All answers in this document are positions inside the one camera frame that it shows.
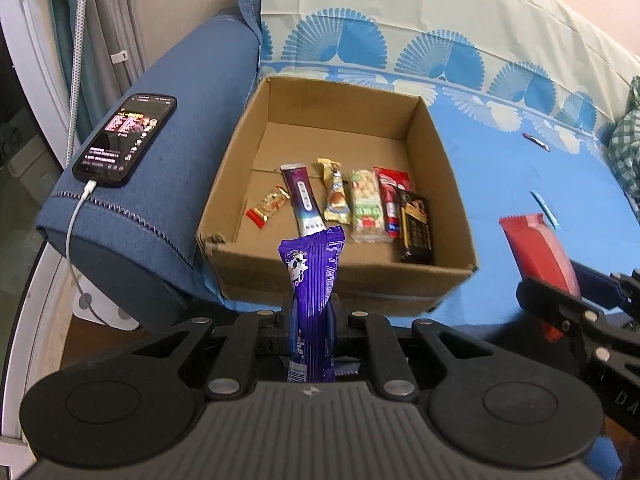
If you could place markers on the black smartphone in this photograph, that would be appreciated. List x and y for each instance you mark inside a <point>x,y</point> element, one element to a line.
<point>125,140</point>

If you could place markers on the green checked cloth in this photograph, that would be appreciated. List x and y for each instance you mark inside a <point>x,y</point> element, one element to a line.
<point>627,150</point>

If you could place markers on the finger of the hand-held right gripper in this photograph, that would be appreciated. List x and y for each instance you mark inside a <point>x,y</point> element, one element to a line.
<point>597,285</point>
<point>555,300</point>

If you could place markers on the plain red snack packet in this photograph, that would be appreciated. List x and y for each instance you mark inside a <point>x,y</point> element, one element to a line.
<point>537,250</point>

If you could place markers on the white floor device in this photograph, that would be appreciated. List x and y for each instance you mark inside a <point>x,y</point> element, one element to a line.
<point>110,315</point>

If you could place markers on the white door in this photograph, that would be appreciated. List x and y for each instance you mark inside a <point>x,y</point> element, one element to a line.
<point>25,35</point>

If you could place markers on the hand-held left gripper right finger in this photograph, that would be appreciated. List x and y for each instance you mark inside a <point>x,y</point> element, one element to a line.
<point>385,355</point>

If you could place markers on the blue sofa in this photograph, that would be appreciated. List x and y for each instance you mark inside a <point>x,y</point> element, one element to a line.
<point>195,85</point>

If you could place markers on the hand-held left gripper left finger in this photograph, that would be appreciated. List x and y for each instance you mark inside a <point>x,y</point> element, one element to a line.
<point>235,350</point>

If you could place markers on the white curtain clip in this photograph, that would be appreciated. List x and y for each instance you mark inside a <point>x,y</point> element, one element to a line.
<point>119,56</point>

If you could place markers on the teal curtain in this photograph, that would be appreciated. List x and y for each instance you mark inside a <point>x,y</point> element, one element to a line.
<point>62,10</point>

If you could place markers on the blue fan-print sheet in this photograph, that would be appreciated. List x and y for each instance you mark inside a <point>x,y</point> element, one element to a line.
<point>500,175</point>

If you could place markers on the gold snack bar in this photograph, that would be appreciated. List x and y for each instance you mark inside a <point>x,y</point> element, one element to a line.
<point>336,195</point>

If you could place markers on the green rice cracker packet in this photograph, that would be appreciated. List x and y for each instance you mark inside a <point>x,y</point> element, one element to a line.
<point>367,205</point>

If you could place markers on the small red gold candy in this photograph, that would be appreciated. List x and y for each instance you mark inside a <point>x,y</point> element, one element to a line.
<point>267,206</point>

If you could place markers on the grey curtain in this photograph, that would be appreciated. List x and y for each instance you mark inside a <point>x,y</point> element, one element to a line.
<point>115,10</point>

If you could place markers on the cardboard box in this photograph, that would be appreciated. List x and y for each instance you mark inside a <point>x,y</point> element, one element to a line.
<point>330,145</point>

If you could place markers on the thin dark stick packet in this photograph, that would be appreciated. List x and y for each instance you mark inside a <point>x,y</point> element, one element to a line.
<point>535,141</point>

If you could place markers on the red wafer packet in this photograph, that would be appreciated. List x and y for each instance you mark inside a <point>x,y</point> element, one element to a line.
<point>387,195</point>

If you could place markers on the purple and white snack tube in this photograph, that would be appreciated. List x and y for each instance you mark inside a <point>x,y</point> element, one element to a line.
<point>300,195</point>

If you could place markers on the thin blue stick packet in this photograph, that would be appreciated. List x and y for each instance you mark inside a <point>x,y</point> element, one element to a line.
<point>545,210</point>

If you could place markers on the purple snack packet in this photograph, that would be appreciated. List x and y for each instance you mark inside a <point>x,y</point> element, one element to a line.
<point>312,300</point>

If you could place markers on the black chocolate packet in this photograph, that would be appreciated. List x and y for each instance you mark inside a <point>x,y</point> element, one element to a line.
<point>416,230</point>

